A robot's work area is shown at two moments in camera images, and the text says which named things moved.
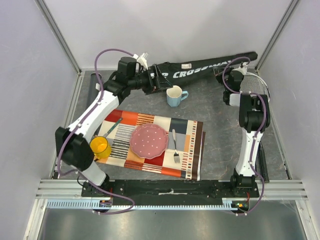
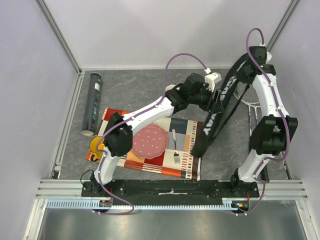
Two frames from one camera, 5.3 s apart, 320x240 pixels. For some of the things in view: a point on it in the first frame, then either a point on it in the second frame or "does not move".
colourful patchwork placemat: x=184 y=156 does not move
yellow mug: x=100 y=148 does not move
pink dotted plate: x=148 y=141 does not move
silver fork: x=176 y=156 does not move
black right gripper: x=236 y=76 -> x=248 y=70
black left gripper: x=162 y=82 -> x=215 y=106
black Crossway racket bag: x=164 y=75 -> x=234 y=91
